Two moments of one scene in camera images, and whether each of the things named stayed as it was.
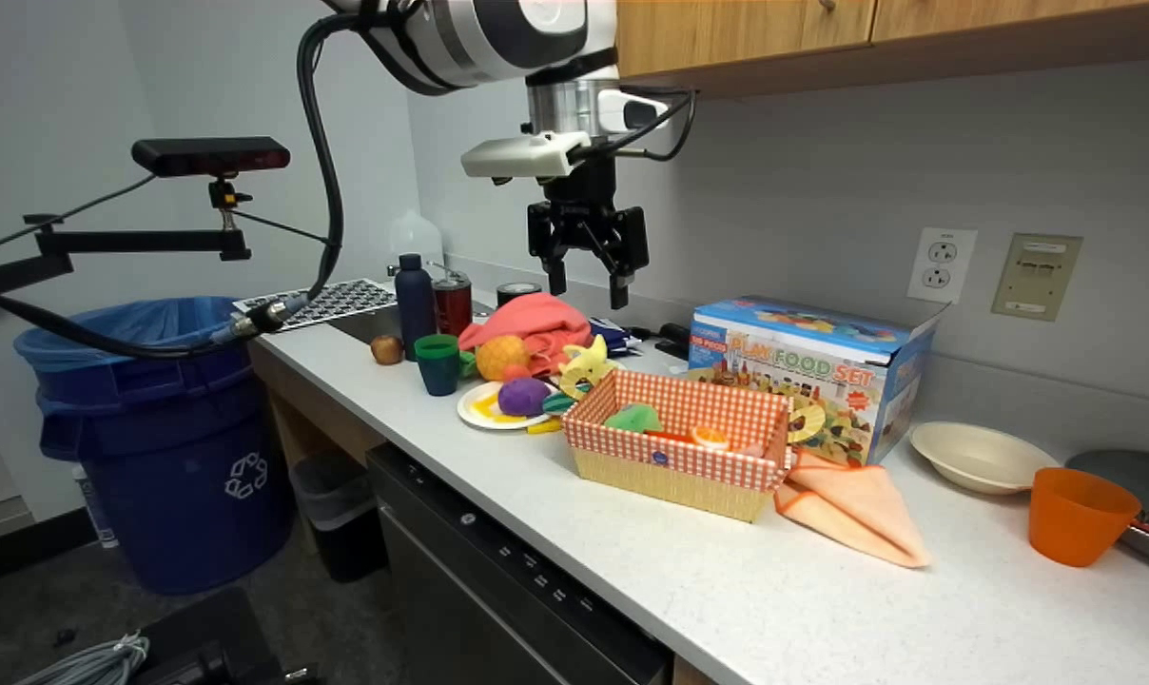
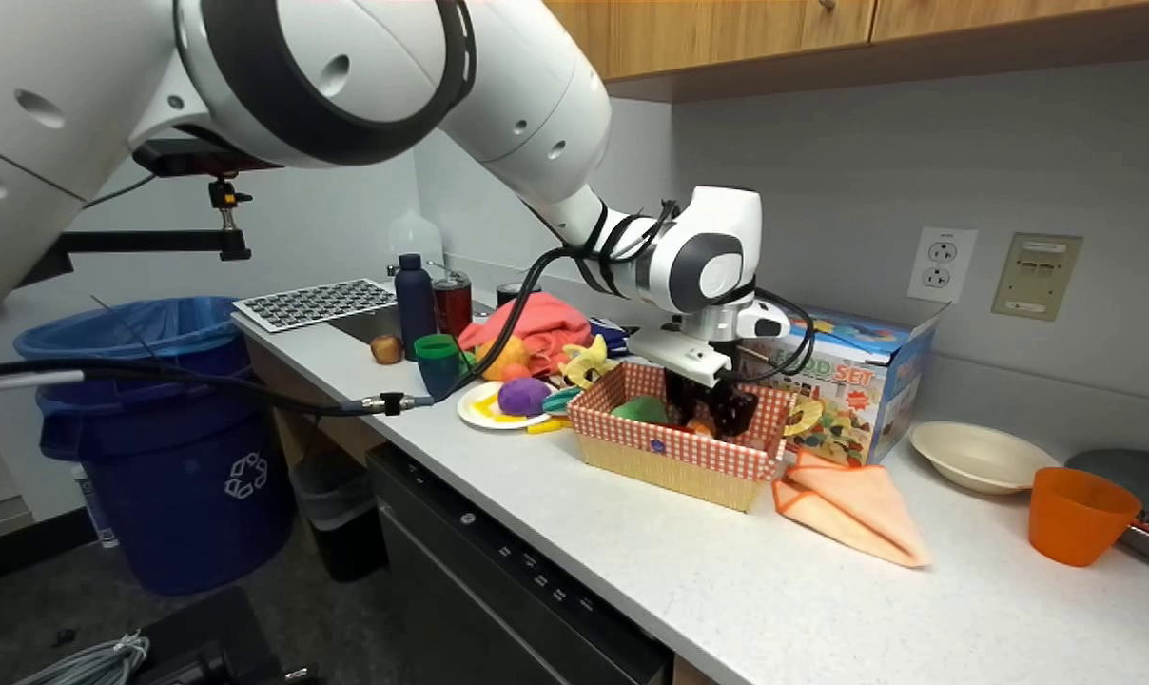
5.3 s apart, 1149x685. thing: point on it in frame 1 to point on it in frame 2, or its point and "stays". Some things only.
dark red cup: (451, 309) stays
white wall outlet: (940, 265) stays
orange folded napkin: (857, 505) stays
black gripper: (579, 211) to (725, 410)
